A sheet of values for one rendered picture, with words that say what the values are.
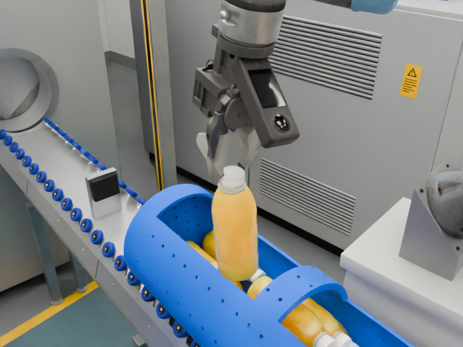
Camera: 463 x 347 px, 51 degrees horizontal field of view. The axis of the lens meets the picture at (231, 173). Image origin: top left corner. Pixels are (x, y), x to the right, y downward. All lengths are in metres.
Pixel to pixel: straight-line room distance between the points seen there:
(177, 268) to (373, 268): 0.43
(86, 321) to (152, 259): 1.54
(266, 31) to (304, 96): 1.99
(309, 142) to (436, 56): 0.82
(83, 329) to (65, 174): 0.93
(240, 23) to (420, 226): 0.68
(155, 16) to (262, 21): 1.13
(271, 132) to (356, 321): 0.62
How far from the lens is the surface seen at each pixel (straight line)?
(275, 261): 1.19
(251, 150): 0.69
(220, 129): 0.63
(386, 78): 2.30
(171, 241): 1.08
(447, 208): 1.07
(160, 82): 1.74
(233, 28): 0.58
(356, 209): 2.64
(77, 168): 1.97
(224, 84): 0.63
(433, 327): 1.15
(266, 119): 0.56
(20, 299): 2.85
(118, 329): 2.55
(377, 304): 1.19
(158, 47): 1.71
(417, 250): 1.14
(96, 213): 1.65
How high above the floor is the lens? 1.88
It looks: 31 degrees down
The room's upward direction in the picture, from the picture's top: straight up
